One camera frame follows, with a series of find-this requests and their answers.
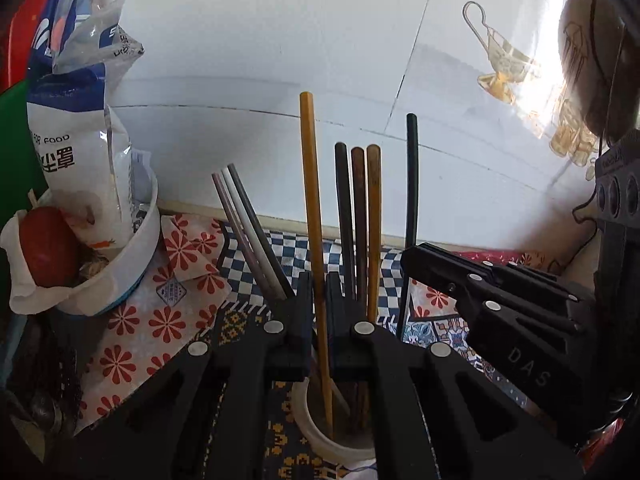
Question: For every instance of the grey metal chopsticks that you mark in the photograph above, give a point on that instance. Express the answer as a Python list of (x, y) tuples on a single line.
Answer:
[(263, 235)]

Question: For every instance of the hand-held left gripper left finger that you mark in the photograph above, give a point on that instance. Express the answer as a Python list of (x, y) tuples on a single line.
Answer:
[(304, 310)]

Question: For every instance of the pink chopstick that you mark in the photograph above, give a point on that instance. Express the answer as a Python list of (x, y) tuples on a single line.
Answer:
[(358, 210), (242, 235)]

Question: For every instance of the red plastic panel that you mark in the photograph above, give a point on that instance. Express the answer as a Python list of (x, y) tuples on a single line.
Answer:
[(20, 20)]

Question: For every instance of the dark green chopstick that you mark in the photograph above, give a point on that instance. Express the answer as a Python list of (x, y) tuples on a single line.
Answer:
[(412, 185)]

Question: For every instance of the golden wall hook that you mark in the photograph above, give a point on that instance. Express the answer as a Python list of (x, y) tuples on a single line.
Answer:
[(500, 60)]

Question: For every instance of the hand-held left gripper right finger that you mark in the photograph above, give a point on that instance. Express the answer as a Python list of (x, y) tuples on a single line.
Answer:
[(334, 310)]

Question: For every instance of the green plastic panel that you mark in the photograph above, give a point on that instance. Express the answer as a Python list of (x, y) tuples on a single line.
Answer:
[(12, 160)]

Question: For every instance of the patchwork printed tablecloth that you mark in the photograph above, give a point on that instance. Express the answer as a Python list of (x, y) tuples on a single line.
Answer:
[(150, 320)]

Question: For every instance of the white foam wrap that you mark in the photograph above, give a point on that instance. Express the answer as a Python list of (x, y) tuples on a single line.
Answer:
[(20, 295)]

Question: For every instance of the white cup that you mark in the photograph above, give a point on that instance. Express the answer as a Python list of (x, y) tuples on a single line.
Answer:
[(320, 440)]

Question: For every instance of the white and blue plastic bag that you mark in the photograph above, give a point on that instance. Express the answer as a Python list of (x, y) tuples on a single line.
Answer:
[(75, 150)]

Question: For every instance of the white bowl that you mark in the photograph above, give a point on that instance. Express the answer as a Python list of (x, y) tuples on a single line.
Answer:
[(135, 260)]

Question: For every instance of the yellow chopstick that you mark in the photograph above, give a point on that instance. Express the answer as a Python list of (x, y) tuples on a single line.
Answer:
[(312, 185), (373, 210)]

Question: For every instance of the tan straw hat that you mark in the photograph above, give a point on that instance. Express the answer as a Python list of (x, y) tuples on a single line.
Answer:
[(580, 60)]

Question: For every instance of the dark brown chopsticks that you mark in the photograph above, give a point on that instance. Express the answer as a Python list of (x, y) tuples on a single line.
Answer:
[(344, 210)]

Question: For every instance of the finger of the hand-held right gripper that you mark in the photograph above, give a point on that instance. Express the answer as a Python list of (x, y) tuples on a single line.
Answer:
[(450, 265), (520, 355)]

